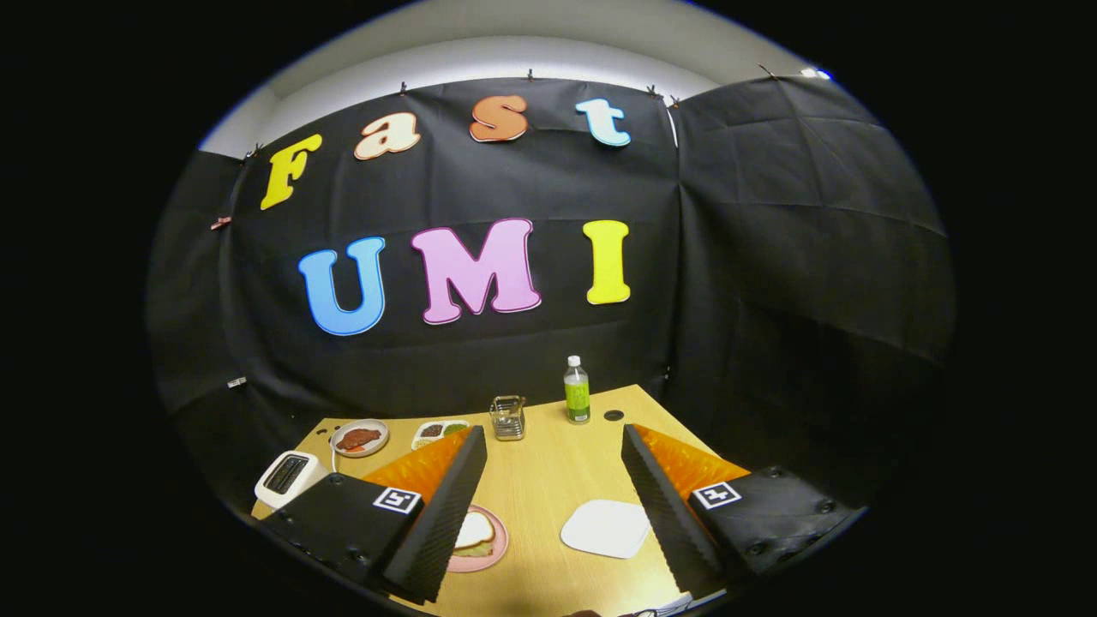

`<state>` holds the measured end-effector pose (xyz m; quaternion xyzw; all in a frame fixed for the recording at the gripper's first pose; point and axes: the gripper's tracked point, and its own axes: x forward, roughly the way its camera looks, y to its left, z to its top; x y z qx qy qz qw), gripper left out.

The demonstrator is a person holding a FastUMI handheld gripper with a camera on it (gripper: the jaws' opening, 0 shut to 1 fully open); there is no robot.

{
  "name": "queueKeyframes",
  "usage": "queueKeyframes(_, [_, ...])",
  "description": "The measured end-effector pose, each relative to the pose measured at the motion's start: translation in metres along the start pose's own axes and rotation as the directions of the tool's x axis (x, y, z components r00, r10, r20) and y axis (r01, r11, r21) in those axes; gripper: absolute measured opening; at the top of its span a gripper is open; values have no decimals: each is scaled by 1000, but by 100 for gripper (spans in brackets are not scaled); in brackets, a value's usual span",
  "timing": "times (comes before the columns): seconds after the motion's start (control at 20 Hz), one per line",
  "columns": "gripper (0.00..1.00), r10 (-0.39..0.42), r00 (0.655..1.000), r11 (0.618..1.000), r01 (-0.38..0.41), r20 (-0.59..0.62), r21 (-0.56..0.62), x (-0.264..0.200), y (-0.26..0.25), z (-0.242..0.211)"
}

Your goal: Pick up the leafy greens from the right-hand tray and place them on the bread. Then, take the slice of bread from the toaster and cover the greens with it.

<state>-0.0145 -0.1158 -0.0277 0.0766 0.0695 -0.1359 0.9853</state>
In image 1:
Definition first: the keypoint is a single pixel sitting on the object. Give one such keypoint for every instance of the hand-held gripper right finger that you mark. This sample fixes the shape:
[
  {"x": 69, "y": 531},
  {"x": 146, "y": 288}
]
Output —
[{"x": 664, "y": 514}]

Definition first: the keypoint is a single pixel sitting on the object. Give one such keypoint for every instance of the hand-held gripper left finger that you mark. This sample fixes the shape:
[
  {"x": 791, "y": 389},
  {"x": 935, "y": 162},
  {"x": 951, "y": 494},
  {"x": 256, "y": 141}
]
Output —
[{"x": 446, "y": 514}]

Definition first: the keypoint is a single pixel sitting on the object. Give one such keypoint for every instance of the plain bread slice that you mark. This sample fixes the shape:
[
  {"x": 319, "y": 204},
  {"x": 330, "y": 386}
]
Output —
[{"x": 476, "y": 530}]

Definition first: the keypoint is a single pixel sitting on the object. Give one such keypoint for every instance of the green lettuce leaf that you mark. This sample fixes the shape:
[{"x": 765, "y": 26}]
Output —
[{"x": 480, "y": 550}]

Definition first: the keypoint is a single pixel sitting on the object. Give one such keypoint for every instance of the white square plate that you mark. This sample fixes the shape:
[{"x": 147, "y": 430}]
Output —
[{"x": 604, "y": 530}]

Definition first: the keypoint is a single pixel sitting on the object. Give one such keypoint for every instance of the pink round plate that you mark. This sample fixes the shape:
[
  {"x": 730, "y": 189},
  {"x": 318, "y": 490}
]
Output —
[{"x": 497, "y": 557}]

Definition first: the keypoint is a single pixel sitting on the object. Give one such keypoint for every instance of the white divided bean dish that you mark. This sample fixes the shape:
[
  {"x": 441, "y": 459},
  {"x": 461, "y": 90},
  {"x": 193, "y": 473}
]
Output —
[{"x": 433, "y": 430}]

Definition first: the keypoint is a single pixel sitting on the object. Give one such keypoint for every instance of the round white plate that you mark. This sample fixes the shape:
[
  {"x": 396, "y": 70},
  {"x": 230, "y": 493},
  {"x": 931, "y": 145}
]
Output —
[{"x": 360, "y": 453}]

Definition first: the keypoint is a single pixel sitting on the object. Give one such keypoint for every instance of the red-brown meat piece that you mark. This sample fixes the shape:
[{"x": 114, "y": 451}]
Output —
[{"x": 360, "y": 439}]

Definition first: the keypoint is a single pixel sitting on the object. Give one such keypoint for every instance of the green label plastic bottle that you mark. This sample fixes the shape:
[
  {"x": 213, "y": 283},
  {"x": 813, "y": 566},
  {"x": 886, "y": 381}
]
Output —
[{"x": 577, "y": 398}]

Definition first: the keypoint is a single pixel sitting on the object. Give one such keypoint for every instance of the white toaster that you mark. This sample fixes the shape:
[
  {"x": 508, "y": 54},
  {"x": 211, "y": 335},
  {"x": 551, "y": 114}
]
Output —
[{"x": 296, "y": 476}]

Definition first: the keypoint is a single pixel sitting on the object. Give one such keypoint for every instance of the black backdrop cloth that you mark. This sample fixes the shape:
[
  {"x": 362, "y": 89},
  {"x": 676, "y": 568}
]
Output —
[{"x": 771, "y": 257}]

